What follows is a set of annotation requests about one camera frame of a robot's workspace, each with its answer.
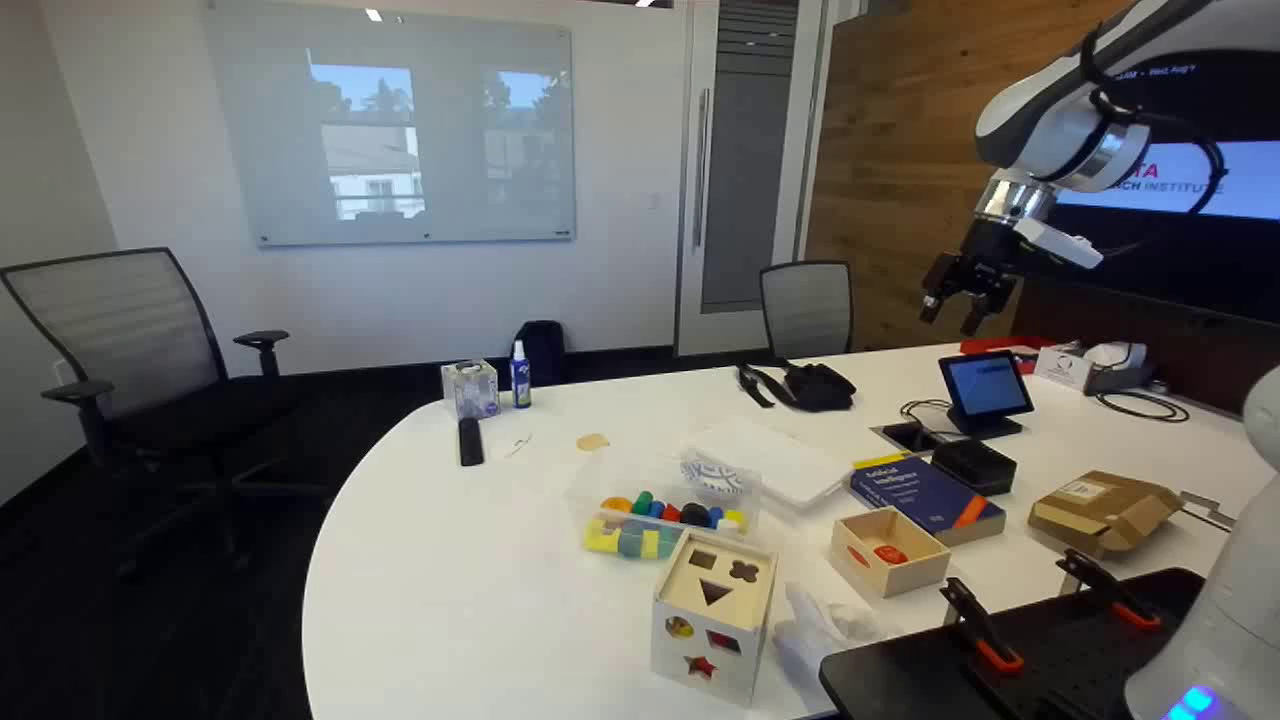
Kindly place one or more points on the yellow arch block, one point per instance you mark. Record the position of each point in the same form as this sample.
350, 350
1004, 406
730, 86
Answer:
601, 536

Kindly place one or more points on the glass whiteboard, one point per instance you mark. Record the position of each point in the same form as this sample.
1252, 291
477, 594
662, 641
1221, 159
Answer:
401, 121

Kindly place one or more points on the black rounded object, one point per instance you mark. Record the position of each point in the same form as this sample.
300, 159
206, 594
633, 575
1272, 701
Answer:
696, 512

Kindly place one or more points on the black orange clamp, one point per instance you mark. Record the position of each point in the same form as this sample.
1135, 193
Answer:
1106, 587
982, 627

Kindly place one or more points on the blue book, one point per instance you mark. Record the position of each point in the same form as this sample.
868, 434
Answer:
922, 498

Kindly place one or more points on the flat black phone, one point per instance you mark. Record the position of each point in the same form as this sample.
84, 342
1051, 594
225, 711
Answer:
906, 434

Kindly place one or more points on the red flat object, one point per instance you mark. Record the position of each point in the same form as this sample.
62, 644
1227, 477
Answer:
1000, 344

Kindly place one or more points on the black remote control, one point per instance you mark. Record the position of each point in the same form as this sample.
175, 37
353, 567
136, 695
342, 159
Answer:
470, 442

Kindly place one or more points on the red block in wooden box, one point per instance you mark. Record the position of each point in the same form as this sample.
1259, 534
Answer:
891, 552

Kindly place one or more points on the brown cardboard box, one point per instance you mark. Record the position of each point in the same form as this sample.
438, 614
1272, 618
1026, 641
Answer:
1103, 511

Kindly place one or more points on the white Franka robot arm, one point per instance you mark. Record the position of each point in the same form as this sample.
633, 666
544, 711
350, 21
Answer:
1054, 104

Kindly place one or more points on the wooden shape sorter box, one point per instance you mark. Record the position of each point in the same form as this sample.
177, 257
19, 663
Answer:
704, 627

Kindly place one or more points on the large black mesh office chair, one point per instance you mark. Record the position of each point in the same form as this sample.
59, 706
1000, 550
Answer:
135, 334

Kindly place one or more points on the small grey mesh office chair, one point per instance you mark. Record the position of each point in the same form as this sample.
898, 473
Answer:
805, 306

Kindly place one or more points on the small black box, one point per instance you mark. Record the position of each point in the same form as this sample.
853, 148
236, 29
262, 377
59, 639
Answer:
973, 467

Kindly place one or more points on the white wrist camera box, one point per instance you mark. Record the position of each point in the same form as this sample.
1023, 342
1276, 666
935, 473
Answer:
1064, 243

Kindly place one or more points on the yellow rectangular block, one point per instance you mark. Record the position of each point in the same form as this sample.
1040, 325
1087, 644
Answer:
732, 522

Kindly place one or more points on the blue patterned paper bowl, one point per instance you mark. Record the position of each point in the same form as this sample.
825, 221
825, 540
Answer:
721, 473

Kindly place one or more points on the black robot mounting board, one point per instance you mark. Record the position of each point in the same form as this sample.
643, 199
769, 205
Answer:
1064, 666

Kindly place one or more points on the black bag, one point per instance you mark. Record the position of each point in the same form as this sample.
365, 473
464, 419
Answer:
541, 350

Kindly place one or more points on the clear plastic box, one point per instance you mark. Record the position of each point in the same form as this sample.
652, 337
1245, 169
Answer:
601, 482

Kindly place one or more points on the open small wooden box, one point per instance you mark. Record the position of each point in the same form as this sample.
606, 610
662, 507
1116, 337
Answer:
864, 575

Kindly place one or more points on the white door with glass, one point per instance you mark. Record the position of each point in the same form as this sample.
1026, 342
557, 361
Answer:
745, 162

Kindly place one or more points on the blue spray bottle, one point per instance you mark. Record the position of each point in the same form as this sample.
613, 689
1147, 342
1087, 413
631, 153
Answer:
521, 381

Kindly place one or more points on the wall television screen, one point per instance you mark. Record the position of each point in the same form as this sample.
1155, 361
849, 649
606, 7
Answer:
1185, 243

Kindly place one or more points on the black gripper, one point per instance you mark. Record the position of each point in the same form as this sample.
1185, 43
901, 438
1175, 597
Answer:
995, 251

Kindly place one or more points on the black tablet on stand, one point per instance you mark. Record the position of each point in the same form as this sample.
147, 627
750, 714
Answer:
985, 384

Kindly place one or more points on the white grey device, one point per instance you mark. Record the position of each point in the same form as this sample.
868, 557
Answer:
1115, 367

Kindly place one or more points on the orange tan block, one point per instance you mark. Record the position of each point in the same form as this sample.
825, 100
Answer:
613, 507

